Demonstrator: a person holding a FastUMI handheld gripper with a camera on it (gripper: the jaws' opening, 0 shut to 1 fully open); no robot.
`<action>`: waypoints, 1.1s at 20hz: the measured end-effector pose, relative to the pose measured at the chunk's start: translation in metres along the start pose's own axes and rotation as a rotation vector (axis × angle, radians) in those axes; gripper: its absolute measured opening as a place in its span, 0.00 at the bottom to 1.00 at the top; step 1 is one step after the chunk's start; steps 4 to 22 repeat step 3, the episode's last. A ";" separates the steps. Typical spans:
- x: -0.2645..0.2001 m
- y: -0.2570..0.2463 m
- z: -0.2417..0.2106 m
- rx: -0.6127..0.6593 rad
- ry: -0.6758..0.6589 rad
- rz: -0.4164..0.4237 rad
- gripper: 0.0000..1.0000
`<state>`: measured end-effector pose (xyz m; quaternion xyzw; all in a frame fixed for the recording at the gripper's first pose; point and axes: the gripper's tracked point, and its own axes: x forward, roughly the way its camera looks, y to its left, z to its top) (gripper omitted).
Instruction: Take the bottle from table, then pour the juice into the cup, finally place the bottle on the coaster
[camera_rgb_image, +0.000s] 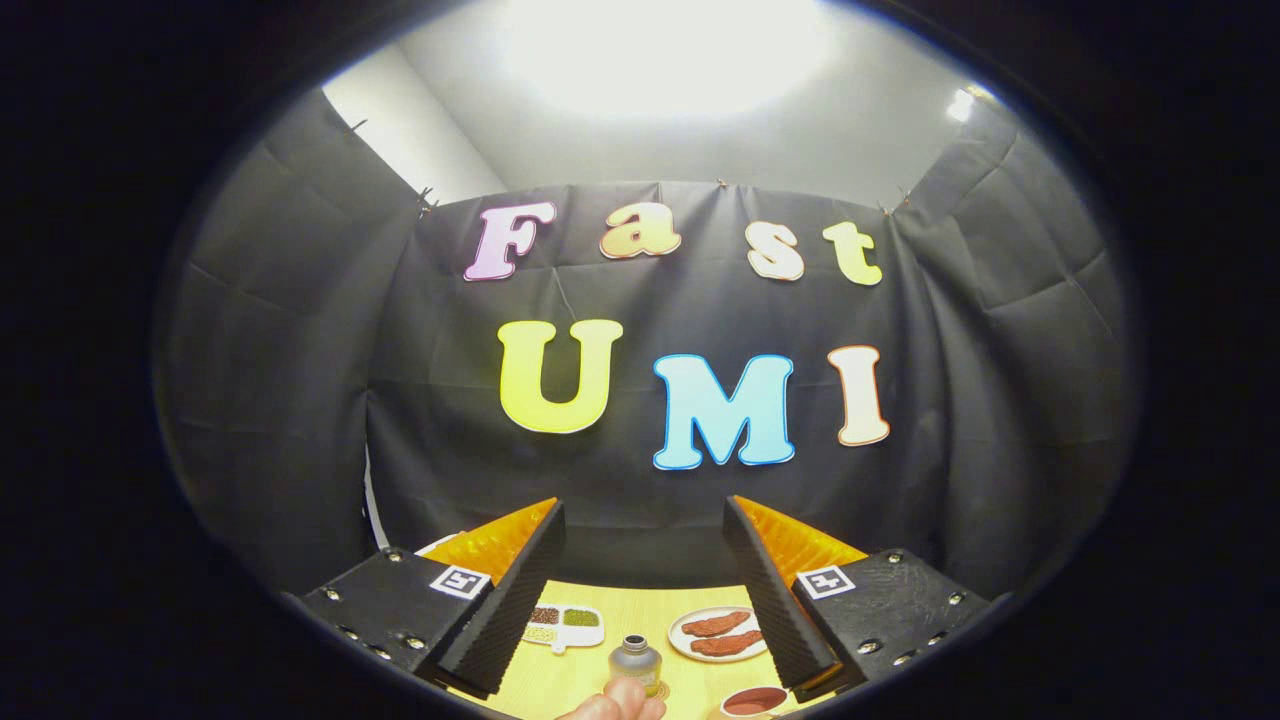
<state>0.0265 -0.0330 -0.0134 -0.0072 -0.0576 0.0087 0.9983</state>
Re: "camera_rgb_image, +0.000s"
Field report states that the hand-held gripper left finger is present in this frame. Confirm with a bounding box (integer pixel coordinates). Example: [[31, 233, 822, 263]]
[[300, 497, 567, 698]]

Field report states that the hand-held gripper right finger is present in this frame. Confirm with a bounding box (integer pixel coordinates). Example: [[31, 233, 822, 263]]
[[722, 494, 991, 701]]

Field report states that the cream cup with wooden handle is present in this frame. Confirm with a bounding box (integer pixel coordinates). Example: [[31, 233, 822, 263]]
[[708, 686, 791, 720]]

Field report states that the silver bottle with green label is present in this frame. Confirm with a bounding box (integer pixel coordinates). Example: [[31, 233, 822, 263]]
[[608, 634, 663, 698]]

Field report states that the white divided dish with beans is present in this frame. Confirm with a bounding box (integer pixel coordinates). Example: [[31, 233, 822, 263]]
[[522, 604, 606, 654]]

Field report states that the brown meat slice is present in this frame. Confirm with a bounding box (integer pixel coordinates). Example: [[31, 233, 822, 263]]
[[681, 611, 751, 638], [690, 630, 764, 657]]

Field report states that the light wooden table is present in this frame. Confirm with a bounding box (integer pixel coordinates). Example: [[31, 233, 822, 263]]
[[440, 540, 871, 720]]

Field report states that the white oval plate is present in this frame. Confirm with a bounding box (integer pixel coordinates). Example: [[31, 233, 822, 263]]
[[668, 606, 769, 663]]

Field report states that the black backdrop cloth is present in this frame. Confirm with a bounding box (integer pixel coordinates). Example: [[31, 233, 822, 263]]
[[155, 88, 1141, 601]]

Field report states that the small ceiling light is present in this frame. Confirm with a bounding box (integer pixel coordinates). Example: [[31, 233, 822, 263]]
[[945, 85, 991, 126]]

